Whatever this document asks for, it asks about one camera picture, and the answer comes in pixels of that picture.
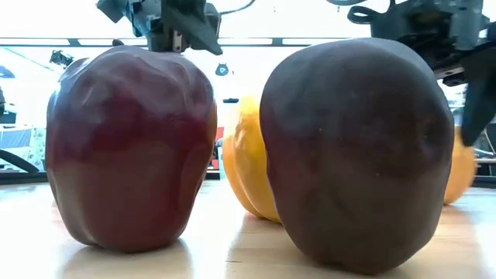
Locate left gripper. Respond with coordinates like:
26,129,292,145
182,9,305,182
95,0,224,56

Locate yellow bell pepper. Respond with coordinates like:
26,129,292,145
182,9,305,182
443,126,478,206
222,95,282,224

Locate dark red apple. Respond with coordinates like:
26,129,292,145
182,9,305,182
258,37,456,275
45,38,218,253

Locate small black device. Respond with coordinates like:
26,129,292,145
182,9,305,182
49,50,74,67

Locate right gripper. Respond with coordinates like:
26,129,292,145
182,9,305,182
347,0,496,147

